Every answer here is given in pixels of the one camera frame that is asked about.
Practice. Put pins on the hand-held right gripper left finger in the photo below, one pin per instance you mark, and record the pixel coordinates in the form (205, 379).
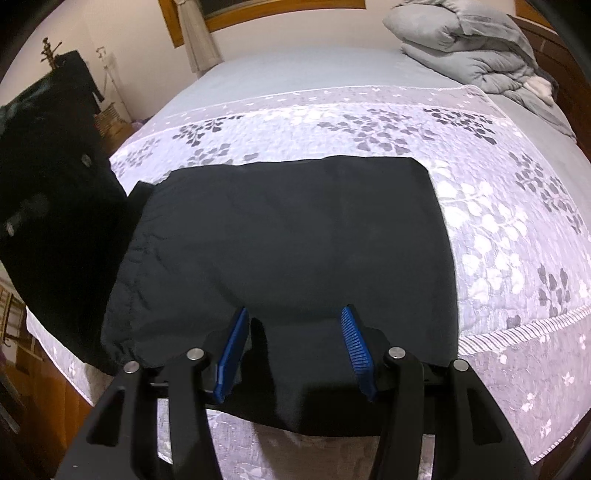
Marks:
(233, 353)

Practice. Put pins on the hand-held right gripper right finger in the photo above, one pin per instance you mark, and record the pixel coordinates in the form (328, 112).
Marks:
(356, 353)

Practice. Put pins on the black pants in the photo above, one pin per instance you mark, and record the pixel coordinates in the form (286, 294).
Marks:
(286, 240)

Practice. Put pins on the floral grey quilt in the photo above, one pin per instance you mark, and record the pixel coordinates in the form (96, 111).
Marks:
(498, 258)

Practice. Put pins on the wicker basket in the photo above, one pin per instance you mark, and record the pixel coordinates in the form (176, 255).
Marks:
(110, 122)

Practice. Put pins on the bed with grey sheet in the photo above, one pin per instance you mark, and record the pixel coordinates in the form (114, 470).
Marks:
(286, 74)

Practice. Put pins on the thin white stand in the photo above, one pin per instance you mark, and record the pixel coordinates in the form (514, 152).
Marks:
(111, 69)

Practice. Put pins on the beige curtain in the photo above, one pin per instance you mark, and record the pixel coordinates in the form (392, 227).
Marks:
(198, 41)

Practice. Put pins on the small white cloth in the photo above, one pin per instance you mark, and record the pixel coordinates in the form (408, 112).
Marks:
(540, 88)

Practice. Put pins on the folded grey comforter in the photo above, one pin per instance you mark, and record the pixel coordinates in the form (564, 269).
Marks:
(466, 46)

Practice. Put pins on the wooden coat rack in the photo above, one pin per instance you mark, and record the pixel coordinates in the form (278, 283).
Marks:
(47, 50)

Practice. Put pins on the wooden headboard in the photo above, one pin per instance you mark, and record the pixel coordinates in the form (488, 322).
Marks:
(554, 50)

